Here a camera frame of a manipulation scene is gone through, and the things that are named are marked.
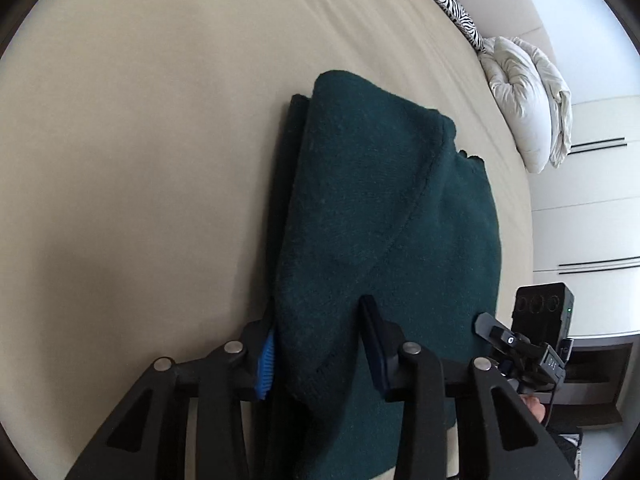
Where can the white wardrobe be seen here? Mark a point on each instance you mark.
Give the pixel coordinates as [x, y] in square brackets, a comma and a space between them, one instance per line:
[590, 220]

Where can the beige bed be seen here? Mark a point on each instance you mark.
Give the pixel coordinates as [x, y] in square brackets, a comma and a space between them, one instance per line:
[150, 160]

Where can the white crumpled duvet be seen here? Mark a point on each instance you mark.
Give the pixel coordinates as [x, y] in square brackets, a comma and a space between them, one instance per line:
[530, 100]

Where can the dark green knit sweater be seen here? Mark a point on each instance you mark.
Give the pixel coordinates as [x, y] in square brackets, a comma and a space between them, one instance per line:
[390, 240]

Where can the person's right hand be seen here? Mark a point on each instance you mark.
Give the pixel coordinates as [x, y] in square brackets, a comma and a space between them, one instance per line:
[534, 407]

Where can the zebra print pillow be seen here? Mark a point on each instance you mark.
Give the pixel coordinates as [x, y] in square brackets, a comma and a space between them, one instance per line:
[450, 2]

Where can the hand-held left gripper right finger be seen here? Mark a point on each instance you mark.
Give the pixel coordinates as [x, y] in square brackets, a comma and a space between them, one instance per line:
[374, 345]

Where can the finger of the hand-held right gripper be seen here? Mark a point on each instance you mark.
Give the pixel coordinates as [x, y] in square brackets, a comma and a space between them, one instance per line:
[502, 335]

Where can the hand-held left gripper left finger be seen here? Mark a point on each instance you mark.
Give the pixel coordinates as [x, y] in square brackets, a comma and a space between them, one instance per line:
[265, 362]

